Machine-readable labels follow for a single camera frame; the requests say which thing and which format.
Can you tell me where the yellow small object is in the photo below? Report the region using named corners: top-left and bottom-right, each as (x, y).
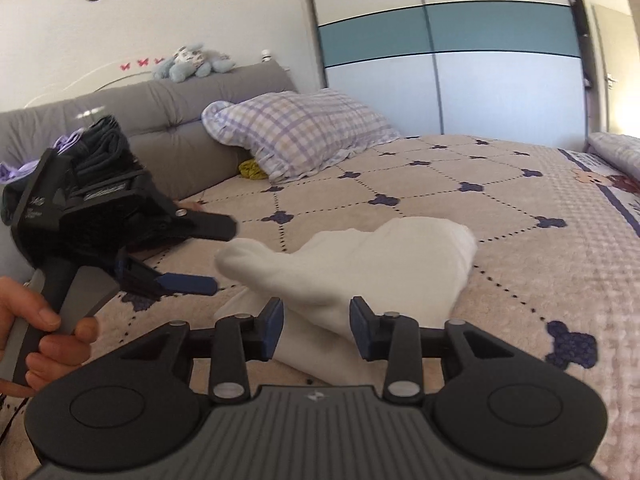
top-left (239, 158), bottom-right (269, 180)

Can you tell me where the white and teal wardrobe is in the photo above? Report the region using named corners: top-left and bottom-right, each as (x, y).
top-left (311, 0), bottom-right (587, 148)

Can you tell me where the purple folded garment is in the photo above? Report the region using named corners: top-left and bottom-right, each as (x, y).
top-left (0, 128), bottom-right (86, 184)

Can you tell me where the blue grey plush toy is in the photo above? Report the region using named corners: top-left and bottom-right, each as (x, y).
top-left (152, 44), bottom-right (235, 84)

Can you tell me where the person's left hand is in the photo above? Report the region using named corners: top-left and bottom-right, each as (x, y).
top-left (0, 275), bottom-right (100, 399)

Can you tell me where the cream room door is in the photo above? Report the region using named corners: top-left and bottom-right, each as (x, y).
top-left (591, 4), bottom-right (620, 133)

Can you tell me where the purple plaid pillow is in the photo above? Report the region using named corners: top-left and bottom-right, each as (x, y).
top-left (202, 89), bottom-right (400, 183)

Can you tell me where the folded light purple quilt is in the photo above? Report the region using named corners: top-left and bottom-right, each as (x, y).
top-left (587, 132), bottom-right (639, 188)

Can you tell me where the dark folded clothes stack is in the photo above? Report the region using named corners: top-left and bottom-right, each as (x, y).
top-left (1, 115), bottom-right (143, 226)

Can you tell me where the grey padded headboard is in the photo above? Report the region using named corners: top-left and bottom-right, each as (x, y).
top-left (1, 61), bottom-right (296, 200)

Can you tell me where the white garment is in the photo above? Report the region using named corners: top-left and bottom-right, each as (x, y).
top-left (215, 217), bottom-right (477, 386)

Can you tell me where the beige patterned bed blanket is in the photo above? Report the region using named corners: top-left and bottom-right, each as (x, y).
top-left (1, 134), bottom-right (639, 479)

